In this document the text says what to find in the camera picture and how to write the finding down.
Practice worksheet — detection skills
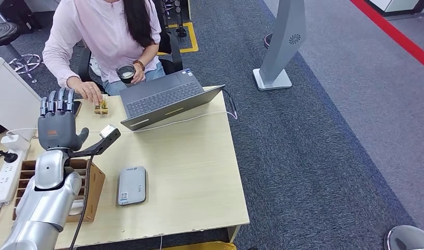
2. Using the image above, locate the person's left hand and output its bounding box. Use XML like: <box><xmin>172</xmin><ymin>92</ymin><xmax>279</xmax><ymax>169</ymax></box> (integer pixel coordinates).
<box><xmin>131</xmin><ymin>62</ymin><xmax>146</xmax><ymax>84</ymax></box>

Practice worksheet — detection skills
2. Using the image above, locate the person's right hand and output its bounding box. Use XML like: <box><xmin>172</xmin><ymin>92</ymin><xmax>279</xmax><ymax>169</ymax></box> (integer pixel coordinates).
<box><xmin>67</xmin><ymin>76</ymin><xmax>104</xmax><ymax>106</ymax></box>

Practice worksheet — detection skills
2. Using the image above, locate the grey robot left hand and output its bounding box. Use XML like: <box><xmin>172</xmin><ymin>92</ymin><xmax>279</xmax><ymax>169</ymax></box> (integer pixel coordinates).
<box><xmin>38</xmin><ymin>87</ymin><xmax>90</xmax><ymax>152</ymax></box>

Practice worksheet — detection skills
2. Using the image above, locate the dark drink cup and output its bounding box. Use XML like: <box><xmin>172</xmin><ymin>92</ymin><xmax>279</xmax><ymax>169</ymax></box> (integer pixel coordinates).
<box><xmin>116</xmin><ymin>64</ymin><xmax>136</xmax><ymax>84</ymax></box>

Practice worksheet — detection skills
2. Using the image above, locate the golden hotel card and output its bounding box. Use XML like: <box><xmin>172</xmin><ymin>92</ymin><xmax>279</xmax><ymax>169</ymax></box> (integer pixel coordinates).
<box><xmin>94</xmin><ymin>97</ymin><xmax>110</xmax><ymax>116</ymax></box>

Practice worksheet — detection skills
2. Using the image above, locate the person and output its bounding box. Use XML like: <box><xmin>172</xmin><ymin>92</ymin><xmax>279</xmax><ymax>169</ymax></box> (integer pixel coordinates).
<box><xmin>42</xmin><ymin>0</ymin><xmax>166</xmax><ymax>106</ymax></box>

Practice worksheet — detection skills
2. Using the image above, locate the grey card reader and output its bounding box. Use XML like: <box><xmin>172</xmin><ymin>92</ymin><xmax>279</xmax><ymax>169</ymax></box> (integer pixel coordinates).
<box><xmin>117</xmin><ymin>166</ymin><xmax>148</xmax><ymax>207</ymax></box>

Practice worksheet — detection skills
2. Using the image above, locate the grey laptop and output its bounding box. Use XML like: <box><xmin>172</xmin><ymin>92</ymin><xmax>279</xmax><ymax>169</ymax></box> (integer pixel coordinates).
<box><xmin>119</xmin><ymin>69</ymin><xmax>226</xmax><ymax>132</ymax></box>

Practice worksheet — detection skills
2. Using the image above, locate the white charger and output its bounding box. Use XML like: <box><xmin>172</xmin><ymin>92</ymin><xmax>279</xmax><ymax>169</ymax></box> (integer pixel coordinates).
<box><xmin>0</xmin><ymin>134</ymin><xmax>30</xmax><ymax>152</ymax></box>

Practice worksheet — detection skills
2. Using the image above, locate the black plug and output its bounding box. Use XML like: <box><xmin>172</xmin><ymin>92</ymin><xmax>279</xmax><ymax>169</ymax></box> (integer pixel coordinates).
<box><xmin>0</xmin><ymin>149</ymin><xmax>19</xmax><ymax>165</ymax></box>

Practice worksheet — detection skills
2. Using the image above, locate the white desktop device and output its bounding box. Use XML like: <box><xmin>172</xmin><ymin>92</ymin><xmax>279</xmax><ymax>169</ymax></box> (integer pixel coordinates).
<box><xmin>0</xmin><ymin>57</ymin><xmax>43</xmax><ymax>142</ymax></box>

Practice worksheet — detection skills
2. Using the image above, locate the wooden compartment organizer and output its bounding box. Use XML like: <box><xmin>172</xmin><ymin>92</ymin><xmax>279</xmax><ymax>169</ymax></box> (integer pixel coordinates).
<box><xmin>11</xmin><ymin>158</ymin><xmax>106</xmax><ymax>223</ymax></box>

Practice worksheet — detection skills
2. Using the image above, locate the white power strip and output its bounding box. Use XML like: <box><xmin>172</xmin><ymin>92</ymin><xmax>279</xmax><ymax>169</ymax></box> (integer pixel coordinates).
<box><xmin>0</xmin><ymin>149</ymin><xmax>30</xmax><ymax>204</ymax></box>

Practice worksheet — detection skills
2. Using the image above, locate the black round stool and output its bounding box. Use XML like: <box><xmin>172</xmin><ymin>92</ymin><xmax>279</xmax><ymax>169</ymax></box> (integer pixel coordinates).
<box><xmin>0</xmin><ymin>21</ymin><xmax>42</xmax><ymax>83</ymax></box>

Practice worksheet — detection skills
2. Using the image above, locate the black bag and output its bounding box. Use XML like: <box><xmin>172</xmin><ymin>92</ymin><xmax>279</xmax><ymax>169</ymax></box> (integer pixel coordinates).
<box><xmin>0</xmin><ymin>0</ymin><xmax>42</xmax><ymax>35</ymax></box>

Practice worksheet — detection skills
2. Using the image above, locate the grey kiosk stand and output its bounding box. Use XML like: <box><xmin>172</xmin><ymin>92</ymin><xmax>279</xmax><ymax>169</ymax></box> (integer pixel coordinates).
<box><xmin>252</xmin><ymin>0</ymin><xmax>307</xmax><ymax>92</ymax></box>

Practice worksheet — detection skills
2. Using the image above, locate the yellow object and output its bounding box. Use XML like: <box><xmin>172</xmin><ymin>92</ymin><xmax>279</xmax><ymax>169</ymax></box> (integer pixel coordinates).
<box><xmin>161</xmin><ymin>241</ymin><xmax>238</xmax><ymax>250</ymax></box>

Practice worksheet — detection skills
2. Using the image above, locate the white cabinet with dark base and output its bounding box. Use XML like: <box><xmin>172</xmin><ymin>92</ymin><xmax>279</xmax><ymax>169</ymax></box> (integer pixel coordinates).
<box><xmin>365</xmin><ymin>0</ymin><xmax>424</xmax><ymax>17</ymax></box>

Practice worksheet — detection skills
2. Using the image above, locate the shiny round metal object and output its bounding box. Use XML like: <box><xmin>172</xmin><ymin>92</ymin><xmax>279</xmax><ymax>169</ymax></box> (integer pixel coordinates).
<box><xmin>384</xmin><ymin>224</ymin><xmax>424</xmax><ymax>250</ymax></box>

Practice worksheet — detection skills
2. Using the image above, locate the black camera bracket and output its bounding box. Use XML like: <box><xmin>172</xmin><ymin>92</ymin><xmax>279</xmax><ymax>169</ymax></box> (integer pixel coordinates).
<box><xmin>67</xmin><ymin>128</ymin><xmax>122</xmax><ymax>159</ymax></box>

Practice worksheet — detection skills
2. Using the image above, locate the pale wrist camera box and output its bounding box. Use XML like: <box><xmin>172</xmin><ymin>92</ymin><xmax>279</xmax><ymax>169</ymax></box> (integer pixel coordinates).
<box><xmin>99</xmin><ymin>124</ymin><xmax>117</xmax><ymax>140</ymax></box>

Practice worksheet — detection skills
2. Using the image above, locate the black wheeled frame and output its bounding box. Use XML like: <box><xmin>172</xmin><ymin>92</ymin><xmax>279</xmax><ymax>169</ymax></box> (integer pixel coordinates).
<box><xmin>161</xmin><ymin>0</ymin><xmax>192</xmax><ymax>39</ymax></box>

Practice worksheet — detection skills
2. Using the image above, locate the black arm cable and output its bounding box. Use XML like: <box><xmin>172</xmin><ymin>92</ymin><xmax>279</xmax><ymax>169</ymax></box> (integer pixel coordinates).
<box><xmin>68</xmin><ymin>155</ymin><xmax>95</xmax><ymax>250</ymax></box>

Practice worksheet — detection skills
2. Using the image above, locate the black laptop cable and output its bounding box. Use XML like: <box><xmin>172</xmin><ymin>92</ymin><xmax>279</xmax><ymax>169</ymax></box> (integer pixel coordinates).
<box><xmin>221</xmin><ymin>90</ymin><xmax>238</xmax><ymax>118</ymax></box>

